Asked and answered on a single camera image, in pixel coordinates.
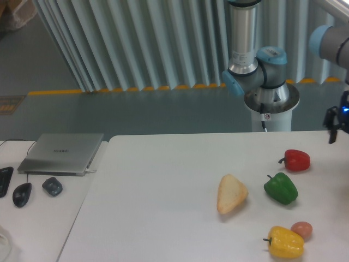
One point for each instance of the yellow bell pepper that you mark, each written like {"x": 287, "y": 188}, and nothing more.
{"x": 284, "y": 243}

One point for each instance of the green bell pepper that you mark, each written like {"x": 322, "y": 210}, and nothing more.
{"x": 281, "y": 188}

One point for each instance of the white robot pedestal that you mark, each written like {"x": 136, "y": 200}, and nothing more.
{"x": 271, "y": 109}

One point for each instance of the silver closed laptop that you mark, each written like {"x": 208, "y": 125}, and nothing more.
{"x": 61, "y": 154}

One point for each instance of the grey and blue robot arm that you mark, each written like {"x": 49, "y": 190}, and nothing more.
{"x": 261, "y": 76}

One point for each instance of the white folding partition screen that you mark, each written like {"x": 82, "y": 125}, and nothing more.
{"x": 139, "y": 44}

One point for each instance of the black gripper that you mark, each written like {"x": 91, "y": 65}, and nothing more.
{"x": 343, "y": 115}

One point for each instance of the red bell pepper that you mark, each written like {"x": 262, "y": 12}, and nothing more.
{"x": 295, "y": 160}

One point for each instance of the triangular bread slice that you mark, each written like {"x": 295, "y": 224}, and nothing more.
{"x": 231, "y": 193}

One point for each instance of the black keyboard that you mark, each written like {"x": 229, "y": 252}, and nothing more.
{"x": 5, "y": 178}

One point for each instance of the black computer mouse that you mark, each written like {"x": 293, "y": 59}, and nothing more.
{"x": 21, "y": 194}

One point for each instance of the brown egg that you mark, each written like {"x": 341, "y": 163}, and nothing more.
{"x": 303, "y": 229}

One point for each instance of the dark grey small controller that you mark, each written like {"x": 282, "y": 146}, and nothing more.
{"x": 52, "y": 186}

